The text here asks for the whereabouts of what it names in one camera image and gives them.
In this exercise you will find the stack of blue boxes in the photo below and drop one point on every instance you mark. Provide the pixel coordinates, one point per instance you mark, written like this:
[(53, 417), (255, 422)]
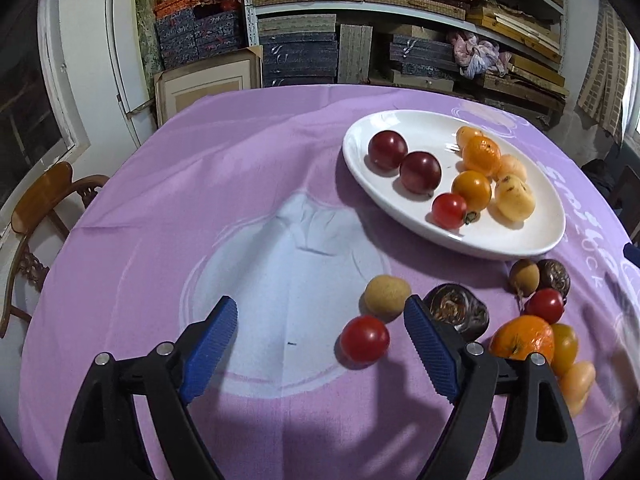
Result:
[(192, 30)]

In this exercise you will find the red tomato with stem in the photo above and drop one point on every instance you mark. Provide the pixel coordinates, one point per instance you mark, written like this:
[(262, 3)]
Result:
[(547, 304)]

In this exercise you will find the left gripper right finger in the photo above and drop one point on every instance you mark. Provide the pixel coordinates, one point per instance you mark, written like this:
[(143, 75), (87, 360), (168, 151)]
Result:
[(537, 439)]

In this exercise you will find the window with white frame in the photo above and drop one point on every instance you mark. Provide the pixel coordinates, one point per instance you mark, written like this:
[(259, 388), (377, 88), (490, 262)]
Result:
[(40, 119)]

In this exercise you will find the dark red plum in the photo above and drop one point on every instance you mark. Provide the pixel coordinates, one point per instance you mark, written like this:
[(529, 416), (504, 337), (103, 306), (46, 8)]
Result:
[(387, 149), (420, 172)]

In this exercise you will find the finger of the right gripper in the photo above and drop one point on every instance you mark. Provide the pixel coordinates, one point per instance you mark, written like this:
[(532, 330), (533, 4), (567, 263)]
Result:
[(632, 253)]

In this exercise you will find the red tomato front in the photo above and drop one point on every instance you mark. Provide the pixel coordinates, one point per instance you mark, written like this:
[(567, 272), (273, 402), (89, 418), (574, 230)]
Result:
[(474, 187)]

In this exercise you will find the patterned curtain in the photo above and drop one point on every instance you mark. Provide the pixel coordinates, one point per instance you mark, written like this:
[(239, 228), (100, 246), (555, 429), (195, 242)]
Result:
[(601, 97)]

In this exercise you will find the speckled yellow pepino melon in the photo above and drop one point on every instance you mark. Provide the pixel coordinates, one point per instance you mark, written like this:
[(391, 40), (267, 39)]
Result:
[(514, 199)]

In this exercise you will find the large orange mandarin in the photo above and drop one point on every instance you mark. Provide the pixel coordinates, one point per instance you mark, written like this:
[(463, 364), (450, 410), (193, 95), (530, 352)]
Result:
[(483, 155)]

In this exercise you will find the crumpled pink cloth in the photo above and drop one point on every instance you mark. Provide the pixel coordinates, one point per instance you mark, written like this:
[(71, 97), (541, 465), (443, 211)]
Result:
[(475, 56)]

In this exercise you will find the pale yellow pear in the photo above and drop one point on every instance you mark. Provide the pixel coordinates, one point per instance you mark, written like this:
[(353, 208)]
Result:
[(575, 385)]

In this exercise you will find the purple printed tablecloth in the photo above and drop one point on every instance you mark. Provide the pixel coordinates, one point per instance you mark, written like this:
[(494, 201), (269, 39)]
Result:
[(246, 195)]

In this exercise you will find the metal storage shelf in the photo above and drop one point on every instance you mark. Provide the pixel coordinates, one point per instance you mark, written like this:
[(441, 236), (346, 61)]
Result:
[(404, 43)]

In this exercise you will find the tan longan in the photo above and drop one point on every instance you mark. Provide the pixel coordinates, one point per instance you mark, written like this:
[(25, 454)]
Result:
[(524, 277), (385, 296)]

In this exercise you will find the dark chair right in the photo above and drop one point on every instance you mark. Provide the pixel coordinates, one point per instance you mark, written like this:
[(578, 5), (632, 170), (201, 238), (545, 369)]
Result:
[(621, 193)]

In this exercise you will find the small dark mangosteen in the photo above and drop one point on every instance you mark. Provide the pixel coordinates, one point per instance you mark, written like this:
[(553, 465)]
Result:
[(553, 274)]

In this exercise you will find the red cherry tomato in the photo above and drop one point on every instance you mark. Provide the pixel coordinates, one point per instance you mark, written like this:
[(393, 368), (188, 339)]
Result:
[(364, 340)]

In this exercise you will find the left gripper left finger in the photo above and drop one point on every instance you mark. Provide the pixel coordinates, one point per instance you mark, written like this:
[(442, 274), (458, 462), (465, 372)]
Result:
[(103, 439)]

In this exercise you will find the yellow tomato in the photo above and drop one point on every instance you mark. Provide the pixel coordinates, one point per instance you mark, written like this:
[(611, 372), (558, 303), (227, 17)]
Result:
[(566, 346)]

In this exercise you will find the red tomato small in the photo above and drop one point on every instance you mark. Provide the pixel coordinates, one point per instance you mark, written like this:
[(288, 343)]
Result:
[(451, 212)]

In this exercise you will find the large dark mangosteen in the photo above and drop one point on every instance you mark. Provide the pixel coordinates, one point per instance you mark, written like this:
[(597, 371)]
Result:
[(457, 306)]

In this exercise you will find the framed picture cardboard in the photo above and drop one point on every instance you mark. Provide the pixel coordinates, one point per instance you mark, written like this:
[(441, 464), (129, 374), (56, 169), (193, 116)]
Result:
[(180, 87)]

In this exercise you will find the small orange tomato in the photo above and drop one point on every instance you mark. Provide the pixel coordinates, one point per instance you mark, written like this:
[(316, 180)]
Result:
[(465, 134)]

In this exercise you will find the round tan pear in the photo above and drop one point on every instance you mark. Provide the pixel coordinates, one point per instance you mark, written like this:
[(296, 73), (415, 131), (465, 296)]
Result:
[(511, 166)]

